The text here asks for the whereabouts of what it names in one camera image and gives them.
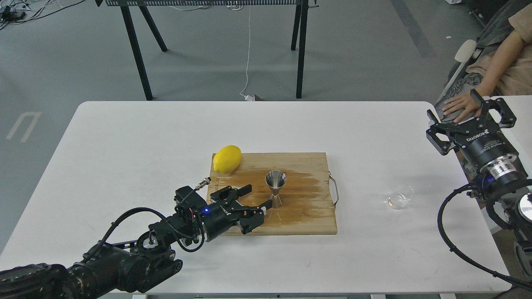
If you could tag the small clear glass cup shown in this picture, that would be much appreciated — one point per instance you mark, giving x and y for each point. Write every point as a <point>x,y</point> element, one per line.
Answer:
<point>400,196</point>

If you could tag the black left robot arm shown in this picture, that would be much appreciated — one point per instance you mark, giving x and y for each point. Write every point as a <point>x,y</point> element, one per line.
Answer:
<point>142,264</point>

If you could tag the steel double jigger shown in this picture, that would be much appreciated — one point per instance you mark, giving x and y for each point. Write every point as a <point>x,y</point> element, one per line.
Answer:
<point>275,180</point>

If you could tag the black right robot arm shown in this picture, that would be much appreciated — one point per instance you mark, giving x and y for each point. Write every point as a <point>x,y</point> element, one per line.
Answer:
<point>500,181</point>

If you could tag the wooden cutting board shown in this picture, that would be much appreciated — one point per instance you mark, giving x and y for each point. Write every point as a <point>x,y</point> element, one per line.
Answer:
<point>307,208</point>

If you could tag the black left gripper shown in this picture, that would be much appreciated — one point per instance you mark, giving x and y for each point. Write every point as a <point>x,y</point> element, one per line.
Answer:
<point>225,212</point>

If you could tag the seated person's hand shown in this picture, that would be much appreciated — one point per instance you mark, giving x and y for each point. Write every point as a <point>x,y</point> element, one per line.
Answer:
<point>462,108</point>

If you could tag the seated person in jeans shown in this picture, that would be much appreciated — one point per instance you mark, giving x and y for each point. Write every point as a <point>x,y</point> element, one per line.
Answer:
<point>515,15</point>

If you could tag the seated person's forearm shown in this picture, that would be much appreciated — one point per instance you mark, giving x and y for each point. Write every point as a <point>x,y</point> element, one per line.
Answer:
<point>502,59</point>

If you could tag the white side table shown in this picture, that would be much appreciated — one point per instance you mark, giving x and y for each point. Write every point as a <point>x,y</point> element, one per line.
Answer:
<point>521,134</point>

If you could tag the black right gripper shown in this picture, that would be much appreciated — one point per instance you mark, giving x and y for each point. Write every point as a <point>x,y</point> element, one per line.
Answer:
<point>483,145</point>

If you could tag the yellow lemon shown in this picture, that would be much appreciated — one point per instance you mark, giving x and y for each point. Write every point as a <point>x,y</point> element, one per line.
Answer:
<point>227,159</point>

